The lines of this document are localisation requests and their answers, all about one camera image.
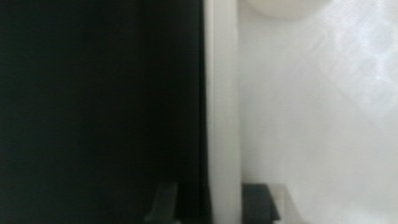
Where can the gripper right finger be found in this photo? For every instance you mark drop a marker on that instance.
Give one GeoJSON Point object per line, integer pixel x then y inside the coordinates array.
{"type": "Point", "coordinates": [258, 207]}

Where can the white square tabletop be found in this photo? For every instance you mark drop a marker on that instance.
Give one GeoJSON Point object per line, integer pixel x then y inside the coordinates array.
{"type": "Point", "coordinates": [302, 108]}

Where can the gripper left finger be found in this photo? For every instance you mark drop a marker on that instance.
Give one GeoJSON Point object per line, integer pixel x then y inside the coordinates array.
{"type": "Point", "coordinates": [160, 215]}

